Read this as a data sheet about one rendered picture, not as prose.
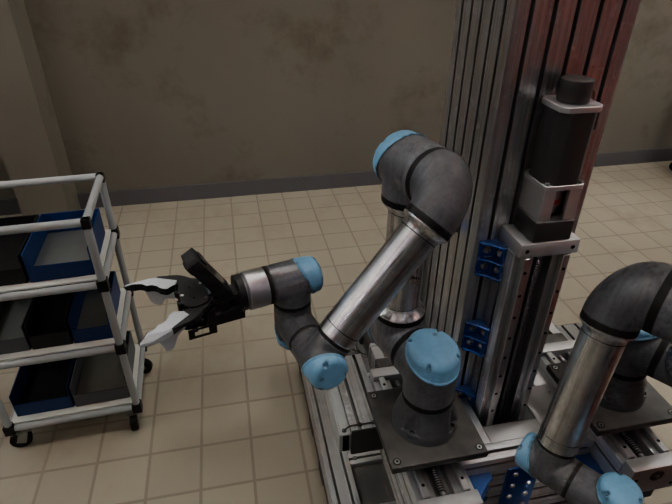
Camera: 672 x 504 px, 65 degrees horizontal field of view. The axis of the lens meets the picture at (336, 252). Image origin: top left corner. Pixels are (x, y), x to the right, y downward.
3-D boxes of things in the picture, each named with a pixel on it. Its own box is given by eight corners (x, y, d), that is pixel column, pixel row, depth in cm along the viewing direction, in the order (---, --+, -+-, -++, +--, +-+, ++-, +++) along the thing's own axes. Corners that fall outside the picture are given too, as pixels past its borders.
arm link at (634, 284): (593, 245, 86) (502, 473, 103) (666, 272, 79) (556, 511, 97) (614, 237, 94) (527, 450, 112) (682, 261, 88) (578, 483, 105)
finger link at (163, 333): (157, 371, 87) (194, 336, 93) (152, 348, 83) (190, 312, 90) (143, 364, 88) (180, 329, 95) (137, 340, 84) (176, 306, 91)
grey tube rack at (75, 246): (9, 458, 207) (-100, 241, 155) (33, 382, 242) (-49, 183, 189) (150, 432, 219) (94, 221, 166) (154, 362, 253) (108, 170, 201)
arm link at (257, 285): (271, 283, 95) (256, 257, 101) (247, 290, 93) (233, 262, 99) (271, 312, 100) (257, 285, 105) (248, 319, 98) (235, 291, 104)
